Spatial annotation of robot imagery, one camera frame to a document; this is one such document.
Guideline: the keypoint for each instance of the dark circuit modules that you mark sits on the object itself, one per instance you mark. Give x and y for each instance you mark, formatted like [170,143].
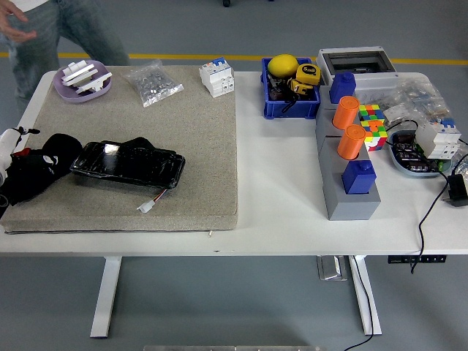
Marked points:
[407,153]

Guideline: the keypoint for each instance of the glossy black panel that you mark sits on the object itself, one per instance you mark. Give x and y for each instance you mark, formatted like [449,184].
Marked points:
[128,164]

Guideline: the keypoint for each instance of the clear bags of small parts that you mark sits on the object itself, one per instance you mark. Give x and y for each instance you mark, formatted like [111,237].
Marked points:
[420,98]

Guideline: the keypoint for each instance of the black table control panel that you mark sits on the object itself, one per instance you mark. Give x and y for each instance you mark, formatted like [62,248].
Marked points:
[417,259]

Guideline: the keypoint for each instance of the blue plastic bin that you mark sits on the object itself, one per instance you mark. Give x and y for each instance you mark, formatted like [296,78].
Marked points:
[289,109]

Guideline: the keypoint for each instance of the white circuit breaker blue lever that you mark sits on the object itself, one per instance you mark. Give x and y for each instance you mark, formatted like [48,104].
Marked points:
[215,78]
[437,140]

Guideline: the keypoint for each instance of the blue block with knob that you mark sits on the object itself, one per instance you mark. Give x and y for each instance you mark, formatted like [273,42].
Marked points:
[358,179]
[342,87]

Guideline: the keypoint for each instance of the white table leg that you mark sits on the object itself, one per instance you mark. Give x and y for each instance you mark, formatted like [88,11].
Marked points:
[365,296]
[106,296]

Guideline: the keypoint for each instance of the white plastic switch plate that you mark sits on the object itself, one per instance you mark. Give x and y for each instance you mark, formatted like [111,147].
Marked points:
[78,71]
[95,82]

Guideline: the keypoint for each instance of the grey block holder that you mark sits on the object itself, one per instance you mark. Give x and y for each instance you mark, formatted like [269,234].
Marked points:
[352,206]

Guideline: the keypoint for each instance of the black rag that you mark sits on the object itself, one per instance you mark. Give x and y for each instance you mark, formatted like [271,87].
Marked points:
[62,146]

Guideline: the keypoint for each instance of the blue-grey dish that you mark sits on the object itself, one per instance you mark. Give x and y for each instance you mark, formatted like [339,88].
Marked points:
[398,164]

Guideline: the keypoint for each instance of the person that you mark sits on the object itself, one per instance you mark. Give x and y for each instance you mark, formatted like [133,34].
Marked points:
[84,25]

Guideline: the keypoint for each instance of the dark hand tool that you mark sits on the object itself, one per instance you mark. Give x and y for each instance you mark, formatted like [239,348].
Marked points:
[278,91]

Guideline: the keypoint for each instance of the grey-brown mat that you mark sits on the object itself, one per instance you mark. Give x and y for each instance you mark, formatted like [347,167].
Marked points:
[164,128]

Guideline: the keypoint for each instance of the yellow ball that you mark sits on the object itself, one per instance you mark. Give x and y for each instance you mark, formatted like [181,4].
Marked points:
[283,66]

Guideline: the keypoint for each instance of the black chair wheel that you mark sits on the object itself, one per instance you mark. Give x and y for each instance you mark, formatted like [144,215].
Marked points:
[227,3]

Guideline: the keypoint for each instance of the purple dish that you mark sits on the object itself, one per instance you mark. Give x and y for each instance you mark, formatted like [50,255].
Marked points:
[62,91]

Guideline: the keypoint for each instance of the clear bag of metal parts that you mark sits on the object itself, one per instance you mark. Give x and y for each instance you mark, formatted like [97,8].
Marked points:
[153,82]

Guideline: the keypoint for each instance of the yellow tape measure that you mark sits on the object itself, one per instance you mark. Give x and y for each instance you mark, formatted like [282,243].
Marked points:
[299,87]
[308,73]

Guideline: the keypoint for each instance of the person's hand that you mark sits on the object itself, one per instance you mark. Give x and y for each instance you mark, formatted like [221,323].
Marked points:
[14,25]

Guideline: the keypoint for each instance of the multicolour puzzle cube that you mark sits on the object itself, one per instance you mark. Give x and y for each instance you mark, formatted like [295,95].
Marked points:
[374,135]

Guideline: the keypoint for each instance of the black power adapter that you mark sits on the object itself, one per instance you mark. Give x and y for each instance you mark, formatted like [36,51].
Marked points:
[457,190]

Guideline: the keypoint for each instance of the grey electrical enclosure box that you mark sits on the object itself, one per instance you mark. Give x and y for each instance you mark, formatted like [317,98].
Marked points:
[376,78]

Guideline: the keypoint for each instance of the orange cylinder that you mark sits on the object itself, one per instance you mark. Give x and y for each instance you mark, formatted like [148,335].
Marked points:
[345,113]
[351,142]

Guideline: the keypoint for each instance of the metal floor socket plate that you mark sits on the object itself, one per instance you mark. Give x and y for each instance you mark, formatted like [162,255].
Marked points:
[332,268]

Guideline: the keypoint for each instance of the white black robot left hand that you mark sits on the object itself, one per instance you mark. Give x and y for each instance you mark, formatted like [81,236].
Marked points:
[7,153]

